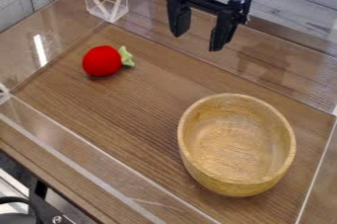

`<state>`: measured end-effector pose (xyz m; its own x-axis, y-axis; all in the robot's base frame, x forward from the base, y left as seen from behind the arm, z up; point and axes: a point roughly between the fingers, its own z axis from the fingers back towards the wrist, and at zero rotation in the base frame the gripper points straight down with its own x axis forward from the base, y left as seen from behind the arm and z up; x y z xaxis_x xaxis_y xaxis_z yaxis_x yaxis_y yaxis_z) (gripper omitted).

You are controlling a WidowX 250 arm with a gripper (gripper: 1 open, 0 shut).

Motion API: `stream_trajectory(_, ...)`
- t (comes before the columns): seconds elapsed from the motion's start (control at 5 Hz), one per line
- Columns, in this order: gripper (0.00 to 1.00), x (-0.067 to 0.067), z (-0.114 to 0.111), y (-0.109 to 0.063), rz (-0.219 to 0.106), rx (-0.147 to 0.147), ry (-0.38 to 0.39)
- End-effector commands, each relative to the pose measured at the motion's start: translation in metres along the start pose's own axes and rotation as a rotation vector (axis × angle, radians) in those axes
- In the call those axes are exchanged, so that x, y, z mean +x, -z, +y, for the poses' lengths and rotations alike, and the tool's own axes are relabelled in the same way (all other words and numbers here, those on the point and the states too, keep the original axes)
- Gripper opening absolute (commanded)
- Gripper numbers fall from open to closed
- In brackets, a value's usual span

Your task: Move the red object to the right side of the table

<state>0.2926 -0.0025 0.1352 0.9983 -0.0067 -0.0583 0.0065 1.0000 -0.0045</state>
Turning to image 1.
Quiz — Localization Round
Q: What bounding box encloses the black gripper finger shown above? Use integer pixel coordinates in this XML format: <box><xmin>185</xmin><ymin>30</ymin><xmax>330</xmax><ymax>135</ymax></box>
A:
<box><xmin>209</xmin><ymin>10</ymin><xmax>239</xmax><ymax>51</ymax></box>
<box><xmin>167</xmin><ymin>0</ymin><xmax>191</xmax><ymax>37</ymax></box>

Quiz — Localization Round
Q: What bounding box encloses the black table leg clamp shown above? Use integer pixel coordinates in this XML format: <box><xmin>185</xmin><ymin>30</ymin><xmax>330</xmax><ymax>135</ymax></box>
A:
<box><xmin>29</xmin><ymin>179</ymin><xmax>95</xmax><ymax>224</ymax></box>

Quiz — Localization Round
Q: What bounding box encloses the clear acrylic tray wall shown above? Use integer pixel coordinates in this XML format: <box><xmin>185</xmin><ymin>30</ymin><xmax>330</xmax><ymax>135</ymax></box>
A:
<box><xmin>0</xmin><ymin>0</ymin><xmax>337</xmax><ymax>224</ymax></box>

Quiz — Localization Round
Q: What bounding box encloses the oval wooden bowl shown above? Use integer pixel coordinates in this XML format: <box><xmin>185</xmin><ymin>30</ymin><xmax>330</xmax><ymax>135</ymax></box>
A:
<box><xmin>177</xmin><ymin>93</ymin><xmax>296</xmax><ymax>197</ymax></box>

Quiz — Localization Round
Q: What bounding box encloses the red plush strawberry toy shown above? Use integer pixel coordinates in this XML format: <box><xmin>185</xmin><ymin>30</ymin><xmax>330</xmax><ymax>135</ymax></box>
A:
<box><xmin>81</xmin><ymin>45</ymin><xmax>136</xmax><ymax>77</ymax></box>

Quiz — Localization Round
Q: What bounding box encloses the black cable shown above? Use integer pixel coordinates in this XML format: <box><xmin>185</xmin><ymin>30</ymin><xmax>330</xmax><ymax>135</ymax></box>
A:
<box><xmin>0</xmin><ymin>195</ymin><xmax>39</xmax><ymax>224</ymax></box>

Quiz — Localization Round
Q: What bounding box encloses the clear acrylic corner bracket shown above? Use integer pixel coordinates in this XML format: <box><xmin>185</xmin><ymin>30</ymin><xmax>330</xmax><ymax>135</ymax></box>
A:
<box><xmin>84</xmin><ymin>0</ymin><xmax>129</xmax><ymax>24</ymax></box>

